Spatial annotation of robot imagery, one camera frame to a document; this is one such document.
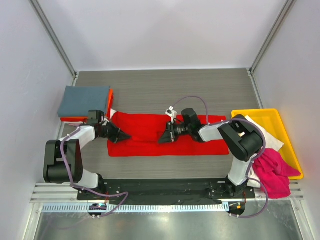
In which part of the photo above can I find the red t shirt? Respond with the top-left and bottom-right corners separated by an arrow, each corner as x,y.
107,111 -> 229,157

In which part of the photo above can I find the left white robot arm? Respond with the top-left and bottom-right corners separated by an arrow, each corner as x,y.
43,110 -> 132,196

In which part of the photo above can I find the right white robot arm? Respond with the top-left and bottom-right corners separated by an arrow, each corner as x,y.
158,107 -> 266,197

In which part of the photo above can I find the folded orange t shirt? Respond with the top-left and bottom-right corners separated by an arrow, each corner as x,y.
60,88 -> 114,123

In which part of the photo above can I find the folded grey t shirt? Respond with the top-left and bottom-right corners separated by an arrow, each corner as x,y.
57,86 -> 111,118

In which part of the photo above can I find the yellow plastic bin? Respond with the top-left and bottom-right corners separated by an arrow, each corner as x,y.
231,108 -> 304,180

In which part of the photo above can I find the white t shirt in bin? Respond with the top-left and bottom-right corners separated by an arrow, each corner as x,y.
245,115 -> 284,188

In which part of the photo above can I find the magenta t shirt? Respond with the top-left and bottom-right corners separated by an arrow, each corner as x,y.
248,148 -> 300,199

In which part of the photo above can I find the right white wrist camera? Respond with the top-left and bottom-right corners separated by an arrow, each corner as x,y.
165,106 -> 178,123

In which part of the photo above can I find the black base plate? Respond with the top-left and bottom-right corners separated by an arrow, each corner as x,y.
76,178 -> 256,215

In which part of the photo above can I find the slotted cable duct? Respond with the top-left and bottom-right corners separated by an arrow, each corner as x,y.
42,202 -> 229,214

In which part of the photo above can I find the right aluminium frame post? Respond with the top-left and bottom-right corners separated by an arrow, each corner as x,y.
247,0 -> 297,75

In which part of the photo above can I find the aluminium frame post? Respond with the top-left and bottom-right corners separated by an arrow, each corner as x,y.
29,0 -> 77,79
247,0 -> 297,75

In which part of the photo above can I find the left aluminium frame post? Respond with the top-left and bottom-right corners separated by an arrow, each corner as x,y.
29,0 -> 77,79

